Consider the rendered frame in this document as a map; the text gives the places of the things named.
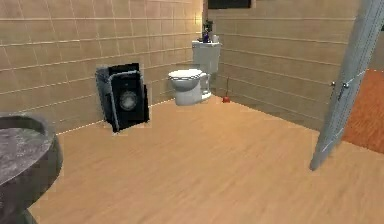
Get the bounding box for dark window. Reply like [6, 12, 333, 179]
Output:
[207, 0, 253, 10]

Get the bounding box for dark grey round sink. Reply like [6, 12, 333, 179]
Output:
[0, 112, 64, 224]

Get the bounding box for blue spray bottle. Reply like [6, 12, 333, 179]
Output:
[202, 20, 214, 44]

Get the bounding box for grey room door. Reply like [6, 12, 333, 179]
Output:
[309, 0, 384, 172]

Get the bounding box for red toilet plunger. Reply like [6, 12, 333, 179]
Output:
[222, 75, 232, 104]

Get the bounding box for silver door handle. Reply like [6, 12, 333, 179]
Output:
[329, 80, 351, 101]

